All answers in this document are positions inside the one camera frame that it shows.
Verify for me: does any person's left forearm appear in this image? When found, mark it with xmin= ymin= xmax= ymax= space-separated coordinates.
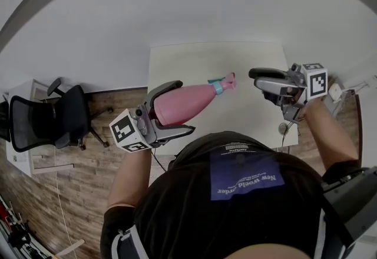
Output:
xmin=107 ymin=145 xmax=153 ymax=210

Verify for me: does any person's right forearm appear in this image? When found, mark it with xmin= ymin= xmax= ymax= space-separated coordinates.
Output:
xmin=302 ymin=98 xmax=359 ymax=178

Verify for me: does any thin black cable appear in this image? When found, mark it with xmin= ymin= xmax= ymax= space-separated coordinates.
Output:
xmin=151 ymin=148 xmax=169 ymax=171

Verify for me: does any pink spray bottle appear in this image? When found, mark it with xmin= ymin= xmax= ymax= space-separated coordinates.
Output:
xmin=149 ymin=82 xmax=220 ymax=128

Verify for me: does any white side cabinet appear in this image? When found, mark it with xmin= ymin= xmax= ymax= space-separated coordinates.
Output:
xmin=5 ymin=79 xmax=75 ymax=177

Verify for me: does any metal frame stand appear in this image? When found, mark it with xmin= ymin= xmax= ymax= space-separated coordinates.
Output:
xmin=323 ymin=75 xmax=377 ymax=119

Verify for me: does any person's black t-shirt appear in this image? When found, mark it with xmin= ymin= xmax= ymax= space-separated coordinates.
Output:
xmin=100 ymin=131 xmax=363 ymax=259

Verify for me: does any pink spray head teal collar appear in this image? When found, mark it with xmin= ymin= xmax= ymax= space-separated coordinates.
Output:
xmin=207 ymin=72 xmax=237 ymax=96

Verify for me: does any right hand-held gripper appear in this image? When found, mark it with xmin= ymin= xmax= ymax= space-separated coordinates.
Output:
xmin=248 ymin=62 xmax=329 ymax=124

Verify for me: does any black mesh office chair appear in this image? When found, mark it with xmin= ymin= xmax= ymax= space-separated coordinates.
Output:
xmin=8 ymin=77 xmax=115 ymax=153

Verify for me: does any white and black harness strap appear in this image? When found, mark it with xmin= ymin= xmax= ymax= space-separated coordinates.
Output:
xmin=111 ymin=224 xmax=150 ymax=259

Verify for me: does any red and black tool pile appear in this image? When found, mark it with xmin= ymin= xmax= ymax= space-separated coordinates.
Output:
xmin=0 ymin=192 xmax=41 ymax=259

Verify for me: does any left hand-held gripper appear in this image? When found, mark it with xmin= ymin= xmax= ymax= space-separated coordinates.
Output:
xmin=108 ymin=80 xmax=197 ymax=153

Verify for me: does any white cord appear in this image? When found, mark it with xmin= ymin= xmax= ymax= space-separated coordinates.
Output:
xmin=55 ymin=168 xmax=72 ymax=253

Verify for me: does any light wooden stick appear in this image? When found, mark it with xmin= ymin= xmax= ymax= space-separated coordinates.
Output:
xmin=55 ymin=238 xmax=86 ymax=259

